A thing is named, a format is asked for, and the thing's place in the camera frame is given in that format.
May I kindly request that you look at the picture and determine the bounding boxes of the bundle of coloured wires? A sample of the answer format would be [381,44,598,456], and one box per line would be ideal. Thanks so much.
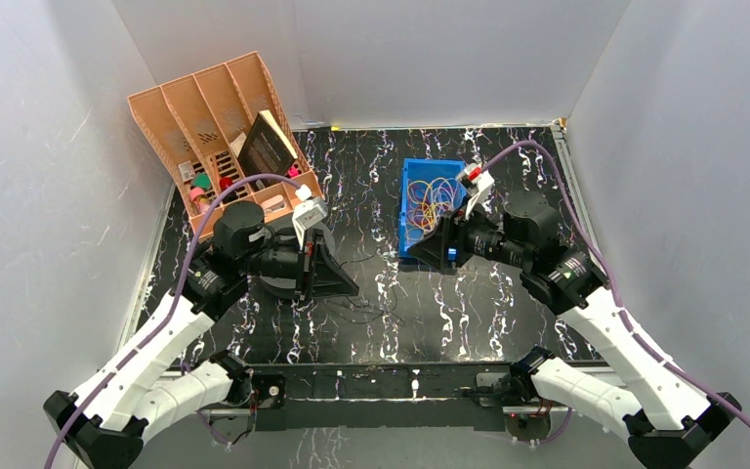
[407,178,464,231]

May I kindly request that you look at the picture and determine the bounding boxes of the blue plastic bin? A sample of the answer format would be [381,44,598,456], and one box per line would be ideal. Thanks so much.
[397,158,466,260]

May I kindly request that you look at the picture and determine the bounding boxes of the white tape dispenser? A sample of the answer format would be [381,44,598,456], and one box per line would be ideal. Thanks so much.
[261,194,288,215]

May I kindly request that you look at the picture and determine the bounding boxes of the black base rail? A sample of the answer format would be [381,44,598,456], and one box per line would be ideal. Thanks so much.
[255,362,526,432]

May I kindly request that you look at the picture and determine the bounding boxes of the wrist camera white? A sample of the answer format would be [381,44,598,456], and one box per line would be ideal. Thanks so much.
[456,163,495,220]
[292,185,329,248]

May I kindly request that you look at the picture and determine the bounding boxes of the black book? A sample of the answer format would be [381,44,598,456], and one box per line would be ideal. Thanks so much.
[237,109,298,176]

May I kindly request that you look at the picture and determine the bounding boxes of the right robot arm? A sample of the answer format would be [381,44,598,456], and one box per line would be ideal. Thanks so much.
[409,192,739,468]

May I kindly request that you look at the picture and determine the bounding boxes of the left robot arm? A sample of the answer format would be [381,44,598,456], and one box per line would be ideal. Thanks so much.
[44,197,358,468]

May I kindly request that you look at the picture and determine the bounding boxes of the grey cable spool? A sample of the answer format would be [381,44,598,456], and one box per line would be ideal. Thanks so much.
[248,225,349,299]

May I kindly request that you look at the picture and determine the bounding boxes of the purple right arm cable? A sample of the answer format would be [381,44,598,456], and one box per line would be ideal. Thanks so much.
[481,139,750,469]

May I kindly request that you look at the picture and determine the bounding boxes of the orange desk organizer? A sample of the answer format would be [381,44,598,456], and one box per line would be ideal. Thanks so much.
[128,52,322,238]

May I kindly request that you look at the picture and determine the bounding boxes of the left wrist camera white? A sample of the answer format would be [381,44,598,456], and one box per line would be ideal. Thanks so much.
[292,185,329,248]

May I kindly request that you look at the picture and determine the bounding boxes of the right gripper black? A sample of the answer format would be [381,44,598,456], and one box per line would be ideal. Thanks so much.
[405,194,530,274]

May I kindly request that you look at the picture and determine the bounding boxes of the black thin cable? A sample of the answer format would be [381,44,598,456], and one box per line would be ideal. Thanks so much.
[322,252,408,328]

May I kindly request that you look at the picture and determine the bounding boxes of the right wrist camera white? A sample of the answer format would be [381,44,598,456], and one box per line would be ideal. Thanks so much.
[456,163,495,220]

